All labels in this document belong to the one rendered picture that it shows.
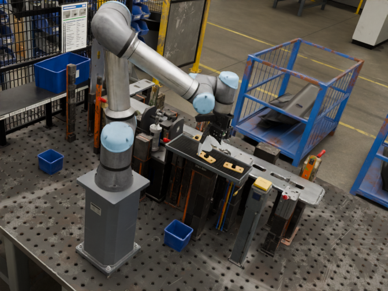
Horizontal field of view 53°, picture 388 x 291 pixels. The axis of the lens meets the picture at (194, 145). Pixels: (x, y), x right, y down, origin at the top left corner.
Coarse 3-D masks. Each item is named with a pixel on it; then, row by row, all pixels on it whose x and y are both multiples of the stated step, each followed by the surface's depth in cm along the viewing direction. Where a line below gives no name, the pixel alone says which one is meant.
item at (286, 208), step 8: (288, 192) 174; (296, 192) 176; (280, 200) 174; (288, 200) 172; (296, 200) 174; (280, 208) 176; (288, 208) 174; (280, 216) 178; (288, 216) 175; (272, 224) 183; (280, 224) 180; (272, 232) 185; (280, 232) 182; (272, 240) 187; (280, 240) 188; (264, 248) 190; (272, 248) 188; (280, 248) 195; (272, 256) 189
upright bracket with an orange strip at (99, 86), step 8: (96, 80) 212; (96, 88) 214; (96, 96) 216; (96, 104) 219; (96, 112) 221; (96, 120) 224; (96, 128) 226; (96, 136) 229; (96, 144) 232; (96, 152) 235
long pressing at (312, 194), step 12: (144, 108) 232; (192, 132) 217; (216, 144) 210; (228, 144) 213; (252, 156) 206; (264, 168) 199; (276, 168) 201; (276, 180) 192; (300, 180) 195; (312, 192) 188; (324, 192) 191; (312, 204) 180
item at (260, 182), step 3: (258, 177) 163; (261, 177) 163; (258, 180) 161; (261, 180) 161; (264, 180) 162; (255, 183) 159; (258, 183) 159; (261, 183) 159; (264, 183) 160; (267, 183) 160; (270, 183) 161; (258, 186) 158; (261, 186) 158; (264, 186) 158; (267, 186) 158; (264, 189) 157
